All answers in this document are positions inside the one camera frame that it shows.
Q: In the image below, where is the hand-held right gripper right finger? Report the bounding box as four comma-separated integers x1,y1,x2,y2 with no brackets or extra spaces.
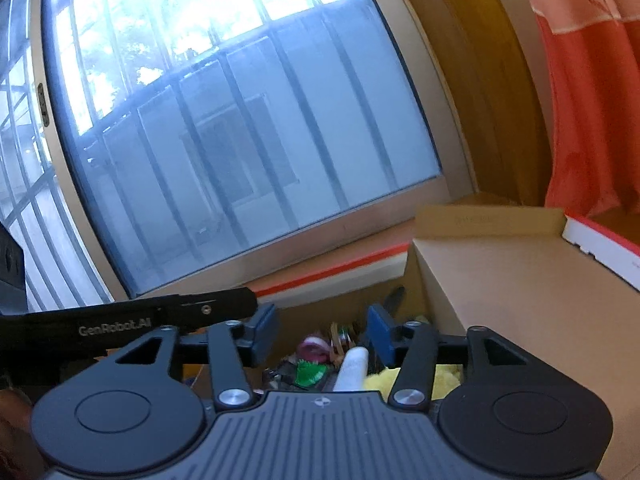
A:
367,305,531,409

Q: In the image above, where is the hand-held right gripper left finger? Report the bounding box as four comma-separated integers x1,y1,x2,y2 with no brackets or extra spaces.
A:
117,303,281,409

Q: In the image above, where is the green spinning top toy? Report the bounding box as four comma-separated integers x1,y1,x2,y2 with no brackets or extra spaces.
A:
267,357,331,392

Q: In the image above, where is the red cardboard box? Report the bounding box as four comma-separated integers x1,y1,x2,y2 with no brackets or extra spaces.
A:
182,204,640,480

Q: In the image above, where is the person's left hand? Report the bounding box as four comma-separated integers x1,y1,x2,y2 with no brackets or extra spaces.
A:
0,391,51,480

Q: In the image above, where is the white tube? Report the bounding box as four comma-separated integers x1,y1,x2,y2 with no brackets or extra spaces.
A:
331,349,372,394

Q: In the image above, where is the yellow fluffy cloth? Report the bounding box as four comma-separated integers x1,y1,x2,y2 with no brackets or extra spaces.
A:
364,364,467,402

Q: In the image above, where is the window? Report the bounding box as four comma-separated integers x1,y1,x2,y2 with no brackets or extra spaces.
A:
0,0,478,311

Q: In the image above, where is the white red flat box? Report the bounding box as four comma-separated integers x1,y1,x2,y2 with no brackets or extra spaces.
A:
561,214,640,292

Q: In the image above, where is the red and cream curtain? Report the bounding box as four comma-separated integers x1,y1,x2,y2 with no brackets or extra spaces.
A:
515,0,640,221

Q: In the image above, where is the pink ring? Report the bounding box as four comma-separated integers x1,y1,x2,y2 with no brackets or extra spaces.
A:
296,336,332,362

